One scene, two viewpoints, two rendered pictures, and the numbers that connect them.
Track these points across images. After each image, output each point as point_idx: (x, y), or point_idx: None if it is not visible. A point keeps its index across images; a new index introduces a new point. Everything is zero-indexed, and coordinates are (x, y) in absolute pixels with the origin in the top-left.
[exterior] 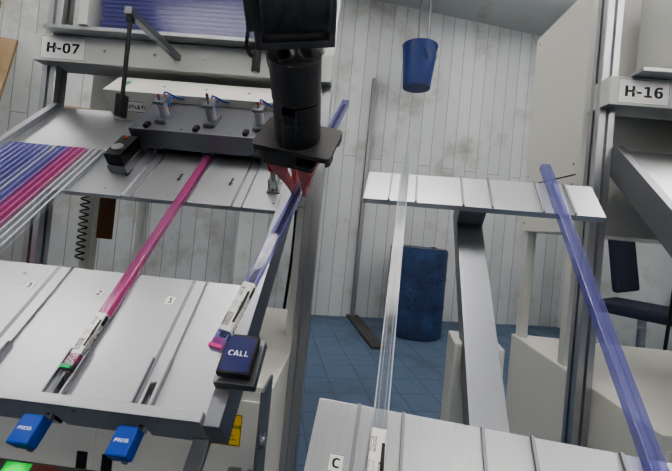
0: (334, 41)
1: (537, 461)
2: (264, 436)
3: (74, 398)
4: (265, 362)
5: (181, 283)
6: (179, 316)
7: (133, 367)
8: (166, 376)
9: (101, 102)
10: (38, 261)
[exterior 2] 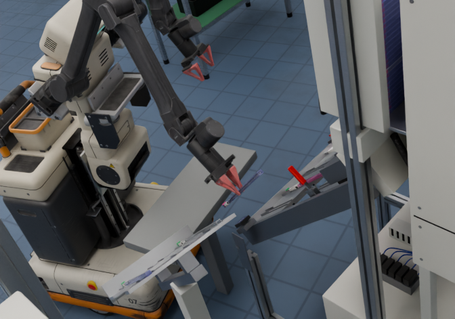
0: (179, 145)
1: (151, 266)
2: (236, 246)
3: (273, 196)
4: (363, 305)
5: (294, 197)
6: (282, 204)
7: (277, 204)
8: (266, 213)
9: None
10: None
